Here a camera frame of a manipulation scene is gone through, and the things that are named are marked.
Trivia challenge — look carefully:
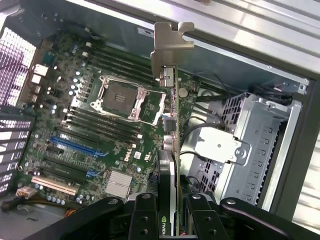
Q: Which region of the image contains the silver chipset heatsink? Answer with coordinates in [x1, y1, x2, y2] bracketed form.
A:
[104, 169, 134, 197]

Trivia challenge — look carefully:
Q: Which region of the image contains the green Dell motherboard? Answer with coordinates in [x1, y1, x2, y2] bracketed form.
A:
[17, 32, 203, 204]

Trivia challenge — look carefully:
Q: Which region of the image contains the grey metal disk bay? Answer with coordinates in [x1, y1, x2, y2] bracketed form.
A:
[184, 91, 304, 211]

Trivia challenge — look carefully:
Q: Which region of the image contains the white expansion slot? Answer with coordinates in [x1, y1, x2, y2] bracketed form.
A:
[31, 175, 79, 196]

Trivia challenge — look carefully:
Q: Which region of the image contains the blue expansion slot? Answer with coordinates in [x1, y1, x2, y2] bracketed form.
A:
[49, 136, 109, 158]

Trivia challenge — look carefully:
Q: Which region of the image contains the metal socket cover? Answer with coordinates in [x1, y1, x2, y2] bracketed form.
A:
[151, 92, 168, 126]

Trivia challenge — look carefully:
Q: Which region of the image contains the grey power supply unit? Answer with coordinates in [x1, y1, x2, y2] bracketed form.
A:
[0, 199, 76, 240]

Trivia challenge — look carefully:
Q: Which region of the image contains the CPU socket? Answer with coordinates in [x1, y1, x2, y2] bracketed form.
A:
[89, 74, 151, 121]

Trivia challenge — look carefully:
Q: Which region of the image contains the open grey PC case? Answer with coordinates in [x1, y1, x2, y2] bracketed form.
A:
[0, 0, 320, 240]

